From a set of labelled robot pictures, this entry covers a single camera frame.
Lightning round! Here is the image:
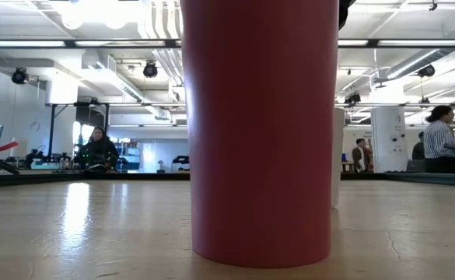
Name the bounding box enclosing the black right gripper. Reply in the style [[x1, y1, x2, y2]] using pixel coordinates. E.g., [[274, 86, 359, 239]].
[[338, 0, 356, 30]]

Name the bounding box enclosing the pink plastic cup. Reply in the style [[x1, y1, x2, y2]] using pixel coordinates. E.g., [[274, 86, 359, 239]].
[[179, 0, 340, 269]]

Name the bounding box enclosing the white round pillar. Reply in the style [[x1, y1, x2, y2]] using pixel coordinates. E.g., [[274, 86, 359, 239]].
[[370, 106, 409, 173]]

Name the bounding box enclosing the person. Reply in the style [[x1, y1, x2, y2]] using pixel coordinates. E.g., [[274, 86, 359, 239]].
[[423, 104, 455, 175], [352, 138, 373, 173], [74, 126, 120, 172], [411, 131, 426, 161]]

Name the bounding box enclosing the small black machine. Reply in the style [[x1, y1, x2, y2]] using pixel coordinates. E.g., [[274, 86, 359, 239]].
[[171, 154, 191, 172]]

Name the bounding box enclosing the blue shelf unit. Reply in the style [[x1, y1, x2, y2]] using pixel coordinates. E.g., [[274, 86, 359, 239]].
[[117, 142, 142, 172]]

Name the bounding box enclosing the red angled bar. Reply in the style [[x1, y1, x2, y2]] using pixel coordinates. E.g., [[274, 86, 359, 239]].
[[0, 141, 19, 159]]

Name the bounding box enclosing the black overhead frame bar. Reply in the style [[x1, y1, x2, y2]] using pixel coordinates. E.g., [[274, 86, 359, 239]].
[[0, 37, 455, 49]]

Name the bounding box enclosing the black ceiling camera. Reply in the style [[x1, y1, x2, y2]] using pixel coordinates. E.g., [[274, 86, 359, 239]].
[[416, 64, 436, 78], [142, 60, 159, 78], [343, 91, 362, 106]]

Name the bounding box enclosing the black gantry frame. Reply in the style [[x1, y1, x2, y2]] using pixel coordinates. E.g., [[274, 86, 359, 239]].
[[46, 101, 111, 164]]

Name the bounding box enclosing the black aluminium table frame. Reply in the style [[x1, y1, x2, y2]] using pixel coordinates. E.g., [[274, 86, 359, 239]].
[[0, 170, 455, 188]]

